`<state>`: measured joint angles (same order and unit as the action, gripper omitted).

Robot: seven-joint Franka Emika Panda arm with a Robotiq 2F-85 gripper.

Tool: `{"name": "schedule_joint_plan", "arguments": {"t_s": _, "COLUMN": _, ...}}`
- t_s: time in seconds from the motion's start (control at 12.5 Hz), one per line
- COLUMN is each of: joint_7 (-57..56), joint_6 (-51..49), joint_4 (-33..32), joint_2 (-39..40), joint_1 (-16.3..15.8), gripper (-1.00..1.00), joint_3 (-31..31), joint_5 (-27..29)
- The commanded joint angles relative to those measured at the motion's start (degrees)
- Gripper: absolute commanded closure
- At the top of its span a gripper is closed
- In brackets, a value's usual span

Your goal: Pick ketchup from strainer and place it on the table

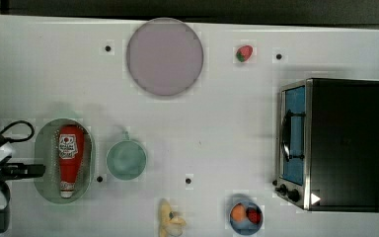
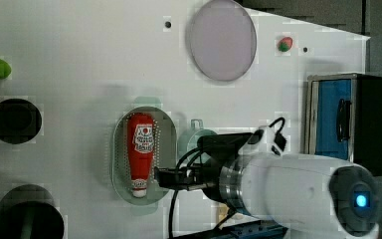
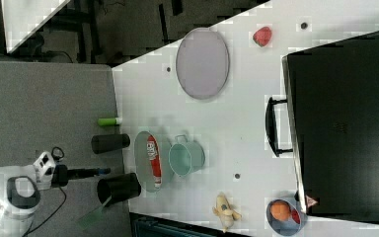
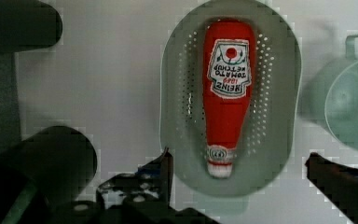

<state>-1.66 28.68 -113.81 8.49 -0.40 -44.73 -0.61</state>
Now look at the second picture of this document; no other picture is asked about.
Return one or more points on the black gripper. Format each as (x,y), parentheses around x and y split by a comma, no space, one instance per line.
(202,170)

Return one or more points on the red ketchup bottle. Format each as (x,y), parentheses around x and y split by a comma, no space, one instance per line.
(140,150)

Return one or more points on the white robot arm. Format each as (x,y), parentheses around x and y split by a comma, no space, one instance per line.
(312,196)

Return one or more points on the green oval strainer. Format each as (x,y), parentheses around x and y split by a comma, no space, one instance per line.
(165,148)

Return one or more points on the green metal mug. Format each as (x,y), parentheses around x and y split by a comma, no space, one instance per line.
(188,139)

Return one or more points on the grey round plate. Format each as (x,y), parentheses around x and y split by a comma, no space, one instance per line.
(222,40)

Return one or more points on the red strawberry toy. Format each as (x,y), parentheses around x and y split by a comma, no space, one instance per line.
(285,44)

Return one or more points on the black toaster oven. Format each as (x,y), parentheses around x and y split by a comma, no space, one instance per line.
(343,118)

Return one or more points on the green spatula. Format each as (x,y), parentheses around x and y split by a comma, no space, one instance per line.
(27,228)

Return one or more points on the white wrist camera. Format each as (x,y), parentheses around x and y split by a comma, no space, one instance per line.
(263,140)

